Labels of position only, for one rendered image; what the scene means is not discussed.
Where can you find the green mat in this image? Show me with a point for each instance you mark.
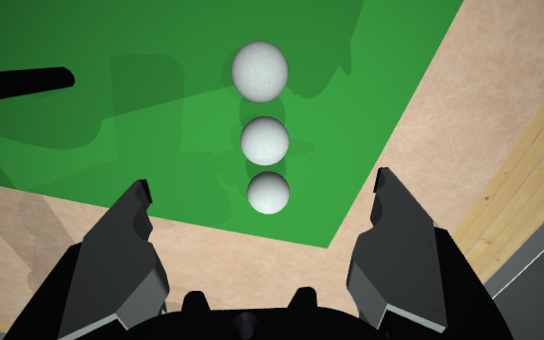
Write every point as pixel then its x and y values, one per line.
pixel 145 92

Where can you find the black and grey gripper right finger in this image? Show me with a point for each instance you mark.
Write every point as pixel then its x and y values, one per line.
pixel 411 281

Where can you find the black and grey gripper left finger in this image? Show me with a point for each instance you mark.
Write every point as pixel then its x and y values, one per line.
pixel 112 280

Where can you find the grey sphere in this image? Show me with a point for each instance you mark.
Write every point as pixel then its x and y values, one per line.
pixel 264 140
pixel 259 71

